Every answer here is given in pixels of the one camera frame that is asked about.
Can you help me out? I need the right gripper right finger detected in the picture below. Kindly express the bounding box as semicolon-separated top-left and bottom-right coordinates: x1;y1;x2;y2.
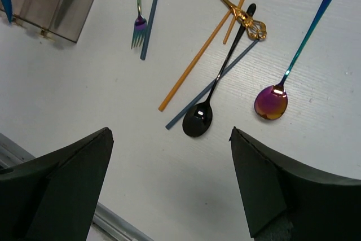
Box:
230;128;360;240

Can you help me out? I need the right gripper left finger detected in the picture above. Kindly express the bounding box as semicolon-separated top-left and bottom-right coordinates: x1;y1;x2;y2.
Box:
1;127;114;240

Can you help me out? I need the rainbow spoon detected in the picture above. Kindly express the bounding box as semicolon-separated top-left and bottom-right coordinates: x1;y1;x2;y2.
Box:
254;0;332;121

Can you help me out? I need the black spoon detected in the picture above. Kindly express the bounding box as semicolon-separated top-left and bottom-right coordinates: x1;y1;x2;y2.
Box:
182;3;257;138

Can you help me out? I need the orange chopstick long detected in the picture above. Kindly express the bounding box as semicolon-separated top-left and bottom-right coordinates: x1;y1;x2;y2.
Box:
158;11;231;112

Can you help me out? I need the gold ornate fork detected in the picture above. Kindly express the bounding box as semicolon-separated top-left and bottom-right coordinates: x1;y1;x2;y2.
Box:
221;0;267;40

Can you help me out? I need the rainbow fork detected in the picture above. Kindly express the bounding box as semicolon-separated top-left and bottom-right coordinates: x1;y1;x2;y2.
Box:
131;0;147;49

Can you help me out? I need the blue chopstick near fork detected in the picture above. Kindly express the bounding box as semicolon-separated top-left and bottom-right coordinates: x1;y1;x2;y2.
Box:
140;0;158;60

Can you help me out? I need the orange chopstick short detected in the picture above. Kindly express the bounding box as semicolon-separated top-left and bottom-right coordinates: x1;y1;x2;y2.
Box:
222;0;258;45

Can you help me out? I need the aluminium table frame rail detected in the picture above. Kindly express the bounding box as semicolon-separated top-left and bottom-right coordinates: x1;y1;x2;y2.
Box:
0;132;156;241

